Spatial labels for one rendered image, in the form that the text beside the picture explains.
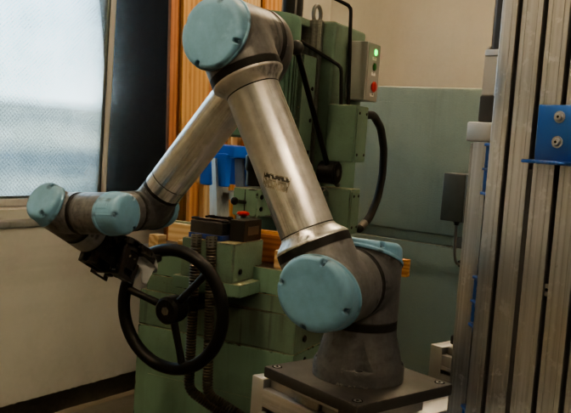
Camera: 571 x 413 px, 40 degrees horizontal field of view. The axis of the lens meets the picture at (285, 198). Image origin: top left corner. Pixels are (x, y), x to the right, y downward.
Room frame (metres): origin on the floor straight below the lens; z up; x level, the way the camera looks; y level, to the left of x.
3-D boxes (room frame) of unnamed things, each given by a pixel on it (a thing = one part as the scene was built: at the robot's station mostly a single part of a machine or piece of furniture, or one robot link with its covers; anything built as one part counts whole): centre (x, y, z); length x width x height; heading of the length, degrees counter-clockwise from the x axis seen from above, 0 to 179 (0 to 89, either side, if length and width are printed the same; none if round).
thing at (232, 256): (1.83, 0.14, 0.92); 0.15 x 0.13 x 0.09; 63
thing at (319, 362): (1.29, -0.14, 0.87); 0.15 x 0.15 x 0.10
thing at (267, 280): (1.90, 0.10, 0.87); 0.61 x 0.30 x 0.06; 63
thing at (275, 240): (1.91, 0.07, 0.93); 0.25 x 0.01 x 0.07; 63
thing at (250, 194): (2.03, 0.07, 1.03); 0.14 x 0.07 x 0.09; 153
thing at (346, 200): (2.11, -0.15, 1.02); 0.09 x 0.07 x 0.12; 63
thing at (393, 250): (1.28, -0.14, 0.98); 0.13 x 0.12 x 0.14; 152
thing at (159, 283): (1.96, 0.11, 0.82); 0.40 x 0.21 x 0.04; 63
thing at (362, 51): (2.23, -0.19, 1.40); 0.10 x 0.06 x 0.16; 153
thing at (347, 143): (2.14, -0.15, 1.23); 0.09 x 0.08 x 0.15; 153
